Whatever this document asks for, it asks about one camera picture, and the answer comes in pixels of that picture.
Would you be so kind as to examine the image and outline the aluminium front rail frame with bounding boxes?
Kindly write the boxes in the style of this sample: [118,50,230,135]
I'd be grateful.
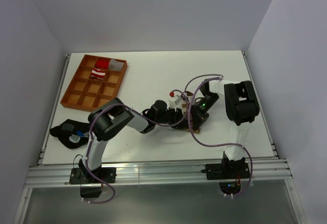
[24,158,292,188]

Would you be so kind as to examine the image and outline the brown beige striped sock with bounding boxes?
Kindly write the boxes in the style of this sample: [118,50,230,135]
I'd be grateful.
[178,91,193,132]

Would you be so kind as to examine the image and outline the rolled grey sock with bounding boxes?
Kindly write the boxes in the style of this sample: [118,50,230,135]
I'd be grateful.
[108,59,124,71]

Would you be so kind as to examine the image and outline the red white striped sock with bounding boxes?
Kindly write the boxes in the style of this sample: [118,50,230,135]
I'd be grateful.
[90,68,106,80]

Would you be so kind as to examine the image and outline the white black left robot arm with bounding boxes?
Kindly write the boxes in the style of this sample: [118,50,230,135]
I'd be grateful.
[79,98,185,183]

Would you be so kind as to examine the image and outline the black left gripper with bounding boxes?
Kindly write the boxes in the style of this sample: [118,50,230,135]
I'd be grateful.
[154,106,190,130]

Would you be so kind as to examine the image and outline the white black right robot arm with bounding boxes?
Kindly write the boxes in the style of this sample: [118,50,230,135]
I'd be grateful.
[188,78,260,178]

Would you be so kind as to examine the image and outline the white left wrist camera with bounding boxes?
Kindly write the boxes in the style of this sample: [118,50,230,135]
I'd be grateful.
[169,89,185,110]

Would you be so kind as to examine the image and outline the brown wooden compartment tray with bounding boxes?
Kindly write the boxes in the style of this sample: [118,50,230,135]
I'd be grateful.
[60,55,128,112]

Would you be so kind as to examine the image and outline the rolled red sock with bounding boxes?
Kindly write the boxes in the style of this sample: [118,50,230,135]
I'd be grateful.
[95,59,110,69]

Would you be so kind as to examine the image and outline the black patterned sock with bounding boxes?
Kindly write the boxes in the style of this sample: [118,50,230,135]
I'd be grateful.
[50,119,89,150]

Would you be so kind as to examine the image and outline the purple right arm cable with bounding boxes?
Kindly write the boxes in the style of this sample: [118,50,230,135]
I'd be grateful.
[184,74,254,199]

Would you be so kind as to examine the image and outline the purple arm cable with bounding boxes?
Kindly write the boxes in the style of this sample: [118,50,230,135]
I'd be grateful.
[85,89,195,204]
[184,74,254,199]

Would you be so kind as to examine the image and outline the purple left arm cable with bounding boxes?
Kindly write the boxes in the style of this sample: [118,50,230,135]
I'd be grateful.
[85,89,195,204]

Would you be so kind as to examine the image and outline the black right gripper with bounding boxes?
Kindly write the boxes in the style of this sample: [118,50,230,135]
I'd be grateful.
[189,93,220,131]

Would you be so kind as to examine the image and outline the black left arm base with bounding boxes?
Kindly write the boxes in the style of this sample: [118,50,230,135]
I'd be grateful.
[69,167,116,200]

